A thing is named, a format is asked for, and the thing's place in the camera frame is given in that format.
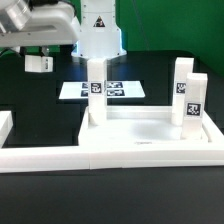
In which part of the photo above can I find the white desk top tray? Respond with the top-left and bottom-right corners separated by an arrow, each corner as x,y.
78,106 -> 224,146

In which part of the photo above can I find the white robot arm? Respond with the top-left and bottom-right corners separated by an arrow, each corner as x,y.
0,0 -> 126,59

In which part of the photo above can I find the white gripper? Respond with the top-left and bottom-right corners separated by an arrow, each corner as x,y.
0,2 -> 80,47

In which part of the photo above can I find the white U-shaped fence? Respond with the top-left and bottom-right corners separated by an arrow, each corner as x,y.
0,111 -> 224,173

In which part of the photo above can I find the fiducial marker plate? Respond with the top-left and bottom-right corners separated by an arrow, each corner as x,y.
59,81 -> 145,100

